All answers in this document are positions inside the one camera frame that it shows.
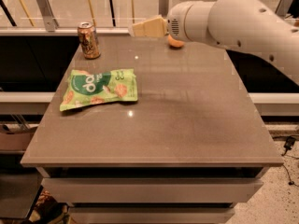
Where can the black power adapter with cable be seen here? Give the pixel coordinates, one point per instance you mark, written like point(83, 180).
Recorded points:
point(288, 145)

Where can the middle metal railing bracket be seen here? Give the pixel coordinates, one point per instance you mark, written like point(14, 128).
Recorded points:
point(163, 6)

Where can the grey table drawer unit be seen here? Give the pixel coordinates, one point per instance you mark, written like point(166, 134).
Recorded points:
point(187, 151)

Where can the orange patterned soda can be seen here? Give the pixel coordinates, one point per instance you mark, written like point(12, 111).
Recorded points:
point(88, 40)

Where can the orange ball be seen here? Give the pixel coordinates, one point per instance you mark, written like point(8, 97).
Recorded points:
point(175, 43)

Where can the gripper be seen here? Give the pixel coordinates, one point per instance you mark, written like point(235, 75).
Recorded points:
point(177, 24)

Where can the green snack bag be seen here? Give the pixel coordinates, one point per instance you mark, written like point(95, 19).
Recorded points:
point(84, 89)

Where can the metal railing bracket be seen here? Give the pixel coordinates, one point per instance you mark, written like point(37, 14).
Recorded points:
point(163, 6)
point(48, 17)
point(283, 7)

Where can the left metal railing bracket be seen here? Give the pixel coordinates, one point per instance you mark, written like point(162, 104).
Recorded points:
point(48, 17)

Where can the cardboard box at left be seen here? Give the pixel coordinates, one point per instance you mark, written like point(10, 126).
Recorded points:
point(15, 140)

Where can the right metal railing bracket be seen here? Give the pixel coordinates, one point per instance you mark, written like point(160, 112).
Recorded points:
point(283, 7)

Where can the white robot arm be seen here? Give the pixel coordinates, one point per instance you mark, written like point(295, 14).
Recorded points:
point(246, 26)

